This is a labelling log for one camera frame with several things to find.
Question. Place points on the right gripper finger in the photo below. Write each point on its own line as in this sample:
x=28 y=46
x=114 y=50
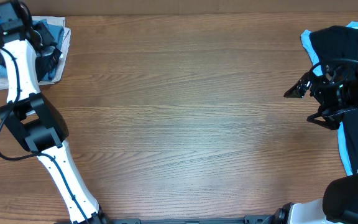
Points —
x=326 y=118
x=299 y=89

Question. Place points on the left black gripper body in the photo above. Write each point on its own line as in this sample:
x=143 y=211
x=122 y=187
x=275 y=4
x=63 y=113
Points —
x=42 y=35

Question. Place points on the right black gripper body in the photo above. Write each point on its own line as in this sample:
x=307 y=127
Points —
x=340 y=94

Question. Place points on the black cycling jersey orange lines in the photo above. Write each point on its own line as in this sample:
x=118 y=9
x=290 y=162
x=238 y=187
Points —
x=55 y=56

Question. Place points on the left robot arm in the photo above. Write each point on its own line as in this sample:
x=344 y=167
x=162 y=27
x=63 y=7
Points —
x=28 y=50

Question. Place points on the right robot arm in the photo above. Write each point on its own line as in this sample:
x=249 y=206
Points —
x=338 y=205

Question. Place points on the plain black t-shirt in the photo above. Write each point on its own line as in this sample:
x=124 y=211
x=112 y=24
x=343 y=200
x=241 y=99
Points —
x=339 y=42

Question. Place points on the light blue t-shirt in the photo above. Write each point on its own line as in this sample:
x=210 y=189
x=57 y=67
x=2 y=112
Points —
x=343 y=152

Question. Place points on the folded blue jeans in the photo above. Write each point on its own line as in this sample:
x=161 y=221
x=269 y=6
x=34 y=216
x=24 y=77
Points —
x=47 y=73

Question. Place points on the folded white cloth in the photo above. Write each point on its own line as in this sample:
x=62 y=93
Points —
x=58 y=21

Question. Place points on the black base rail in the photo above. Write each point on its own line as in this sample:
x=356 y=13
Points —
x=248 y=219

